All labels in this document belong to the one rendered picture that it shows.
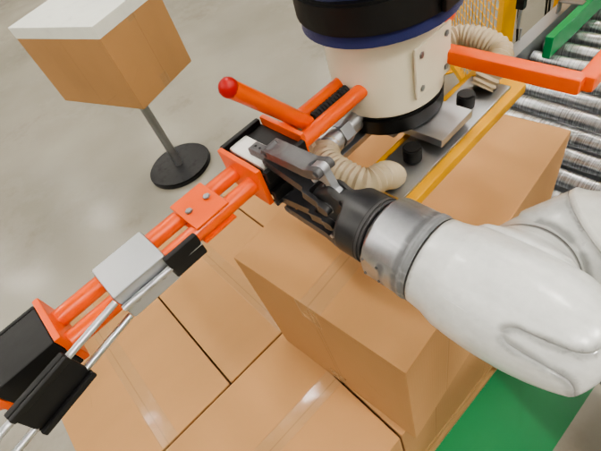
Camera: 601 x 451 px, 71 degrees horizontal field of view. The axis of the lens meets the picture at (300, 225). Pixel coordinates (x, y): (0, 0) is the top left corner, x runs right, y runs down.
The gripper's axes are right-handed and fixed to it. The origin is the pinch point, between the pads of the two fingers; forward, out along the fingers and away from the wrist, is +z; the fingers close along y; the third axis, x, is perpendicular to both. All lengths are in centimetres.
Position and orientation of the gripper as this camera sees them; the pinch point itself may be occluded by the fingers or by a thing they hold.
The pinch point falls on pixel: (259, 165)
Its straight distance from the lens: 56.1
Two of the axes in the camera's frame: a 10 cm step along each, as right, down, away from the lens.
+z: -6.9, -4.3, 5.8
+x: 6.9, -6.6, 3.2
